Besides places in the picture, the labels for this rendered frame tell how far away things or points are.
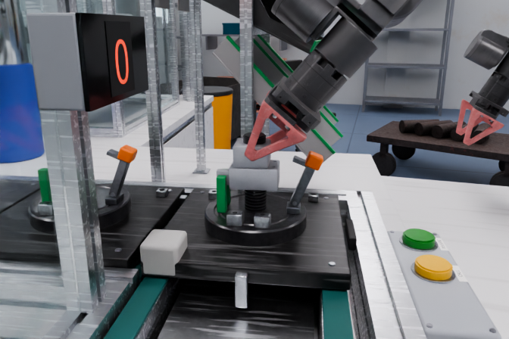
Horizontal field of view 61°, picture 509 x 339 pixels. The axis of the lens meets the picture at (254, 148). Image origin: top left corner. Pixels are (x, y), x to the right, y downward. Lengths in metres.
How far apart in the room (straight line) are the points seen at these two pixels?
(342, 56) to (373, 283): 0.26
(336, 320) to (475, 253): 0.42
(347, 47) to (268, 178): 0.19
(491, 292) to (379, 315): 0.31
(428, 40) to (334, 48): 6.86
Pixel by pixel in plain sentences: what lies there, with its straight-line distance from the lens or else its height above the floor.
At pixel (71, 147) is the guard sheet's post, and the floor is 1.13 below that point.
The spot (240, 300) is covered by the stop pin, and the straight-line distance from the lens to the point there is 0.51.
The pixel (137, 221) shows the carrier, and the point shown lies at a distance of 0.63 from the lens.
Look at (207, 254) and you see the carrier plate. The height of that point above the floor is 0.97.
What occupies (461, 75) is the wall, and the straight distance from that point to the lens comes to 7.47.
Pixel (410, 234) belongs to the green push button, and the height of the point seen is 0.97.
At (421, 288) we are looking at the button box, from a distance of 0.52.
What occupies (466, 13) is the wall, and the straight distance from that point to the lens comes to 7.44.
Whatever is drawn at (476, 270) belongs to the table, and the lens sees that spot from 0.80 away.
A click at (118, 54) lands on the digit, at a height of 1.21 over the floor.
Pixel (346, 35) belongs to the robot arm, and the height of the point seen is 1.22.
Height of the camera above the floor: 1.23
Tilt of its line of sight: 16 degrees down
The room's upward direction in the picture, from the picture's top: straight up
